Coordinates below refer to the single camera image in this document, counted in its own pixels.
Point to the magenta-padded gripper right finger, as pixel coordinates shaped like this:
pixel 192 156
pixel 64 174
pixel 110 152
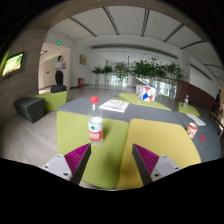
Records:
pixel 161 166

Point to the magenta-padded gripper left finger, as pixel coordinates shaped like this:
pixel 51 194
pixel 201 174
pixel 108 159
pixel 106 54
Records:
pixel 63 168

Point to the red-capped clear water bottle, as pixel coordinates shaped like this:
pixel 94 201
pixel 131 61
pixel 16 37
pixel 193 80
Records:
pixel 95 130

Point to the small clear water bottle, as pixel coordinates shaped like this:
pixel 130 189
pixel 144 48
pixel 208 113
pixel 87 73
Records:
pixel 186 102

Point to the red and white mug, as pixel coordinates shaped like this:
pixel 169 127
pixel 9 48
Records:
pixel 192 130

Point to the flat round red coaster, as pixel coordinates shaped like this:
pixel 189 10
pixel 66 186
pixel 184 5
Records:
pixel 202 138

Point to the white booklet with yellow corner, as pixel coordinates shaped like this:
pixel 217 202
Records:
pixel 196 119

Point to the lime green ottoman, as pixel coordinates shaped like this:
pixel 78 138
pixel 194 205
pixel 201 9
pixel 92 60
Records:
pixel 53 100

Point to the dark grey ottoman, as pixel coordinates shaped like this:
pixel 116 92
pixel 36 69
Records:
pixel 30 108

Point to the red blue white geometric box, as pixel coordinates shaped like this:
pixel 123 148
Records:
pixel 146 93

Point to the white printed magazine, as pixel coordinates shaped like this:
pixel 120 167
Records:
pixel 114 105

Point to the black bag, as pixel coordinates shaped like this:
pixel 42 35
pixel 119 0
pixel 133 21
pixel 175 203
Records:
pixel 58 88

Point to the red bin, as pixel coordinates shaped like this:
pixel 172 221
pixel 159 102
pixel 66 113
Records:
pixel 80 82

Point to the person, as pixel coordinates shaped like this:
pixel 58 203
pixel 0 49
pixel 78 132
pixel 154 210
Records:
pixel 59 75

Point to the group of potted green plants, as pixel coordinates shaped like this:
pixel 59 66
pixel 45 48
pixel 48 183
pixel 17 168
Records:
pixel 143 70

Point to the green exit sign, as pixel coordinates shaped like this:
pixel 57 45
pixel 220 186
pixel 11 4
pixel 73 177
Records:
pixel 58 43

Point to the framed wall picture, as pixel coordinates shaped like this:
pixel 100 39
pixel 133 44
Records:
pixel 83 59

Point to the wall-mounted display screen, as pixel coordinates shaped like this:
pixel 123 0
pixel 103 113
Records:
pixel 13 64

